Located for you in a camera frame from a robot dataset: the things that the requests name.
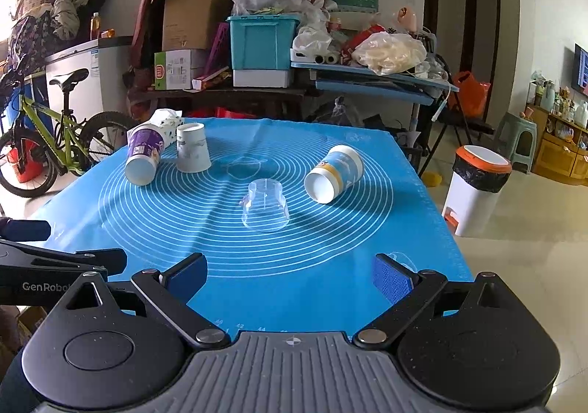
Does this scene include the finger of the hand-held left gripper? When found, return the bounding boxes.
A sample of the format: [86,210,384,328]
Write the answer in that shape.
[0,218,52,243]
[0,238,128,280]

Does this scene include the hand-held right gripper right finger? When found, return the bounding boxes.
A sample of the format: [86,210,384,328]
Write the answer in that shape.
[352,252,525,349]

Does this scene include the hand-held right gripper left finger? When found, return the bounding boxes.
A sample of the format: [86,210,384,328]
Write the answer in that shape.
[59,252,232,352]

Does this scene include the clear plastic cup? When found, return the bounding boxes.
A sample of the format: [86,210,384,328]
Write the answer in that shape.
[241,178,291,234]

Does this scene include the yellow and blue paper cup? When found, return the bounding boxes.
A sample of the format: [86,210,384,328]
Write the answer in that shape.
[304,144,365,205]

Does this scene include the purple paper cup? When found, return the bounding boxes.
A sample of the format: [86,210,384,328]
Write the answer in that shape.
[124,121,166,187]

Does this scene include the white patterned paper cup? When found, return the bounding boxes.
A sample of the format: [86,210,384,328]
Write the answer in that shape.
[176,121,212,174]

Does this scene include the blue silicone baking mat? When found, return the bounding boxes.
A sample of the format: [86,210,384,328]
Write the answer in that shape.
[28,116,476,341]

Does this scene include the green bicycle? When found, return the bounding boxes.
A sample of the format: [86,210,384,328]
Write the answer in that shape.
[0,68,139,199]

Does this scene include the white orange-lidded trash bin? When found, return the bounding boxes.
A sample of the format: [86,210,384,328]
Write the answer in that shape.
[441,145,513,238]

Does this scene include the white tissue pack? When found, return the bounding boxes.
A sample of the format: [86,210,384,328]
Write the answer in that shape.
[151,108,186,148]

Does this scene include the black folding chair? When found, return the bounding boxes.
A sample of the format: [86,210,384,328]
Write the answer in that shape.
[431,54,497,152]

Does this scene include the white chest freezer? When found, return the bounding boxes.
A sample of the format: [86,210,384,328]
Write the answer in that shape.
[43,36,134,153]

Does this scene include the dark wooden table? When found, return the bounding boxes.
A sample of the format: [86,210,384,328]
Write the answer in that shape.
[137,86,309,121]

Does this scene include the blue study desk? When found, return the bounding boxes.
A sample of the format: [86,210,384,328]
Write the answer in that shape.
[290,61,460,107]

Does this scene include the green plastic stool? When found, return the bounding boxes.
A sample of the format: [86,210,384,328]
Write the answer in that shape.
[493,112,538,174]

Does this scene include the orange plastic bag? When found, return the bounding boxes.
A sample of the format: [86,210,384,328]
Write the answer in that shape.
[452,70,492,118]

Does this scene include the wooden cabinet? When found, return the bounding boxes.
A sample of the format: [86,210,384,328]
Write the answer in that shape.
[531,105,588,187]

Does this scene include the white and green carton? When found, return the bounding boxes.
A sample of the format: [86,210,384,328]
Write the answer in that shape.
[153,49,210,91]

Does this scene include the white foam box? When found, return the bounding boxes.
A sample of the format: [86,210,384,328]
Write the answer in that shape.
[232,68,295,89]

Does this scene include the clear bag of yellowish contents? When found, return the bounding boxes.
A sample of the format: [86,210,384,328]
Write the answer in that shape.
[352,31,428,76]

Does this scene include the white plastic basket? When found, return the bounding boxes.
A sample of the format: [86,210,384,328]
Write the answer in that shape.
[290,47,343,65]

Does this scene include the teal plastic storage box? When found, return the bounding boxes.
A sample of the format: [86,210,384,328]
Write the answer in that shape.
[225,14,302,72]

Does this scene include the doll head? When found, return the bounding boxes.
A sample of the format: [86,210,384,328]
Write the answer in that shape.
[395,6,419,34]

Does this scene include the large brown cardboard box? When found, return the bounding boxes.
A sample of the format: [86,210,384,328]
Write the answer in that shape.
[161,0,233,51]

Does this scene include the wall television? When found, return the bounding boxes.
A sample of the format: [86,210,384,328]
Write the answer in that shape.
[571,44,588,96]

